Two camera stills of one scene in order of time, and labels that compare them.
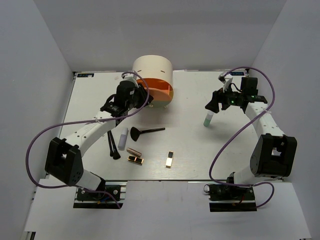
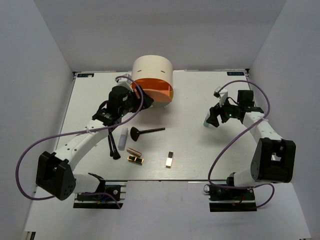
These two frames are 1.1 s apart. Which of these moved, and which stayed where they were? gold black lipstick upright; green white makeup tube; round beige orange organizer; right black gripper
Moved: right black gripper
Stayed: gold black lipstick upright; round beige orange organizer; green white makeup tube
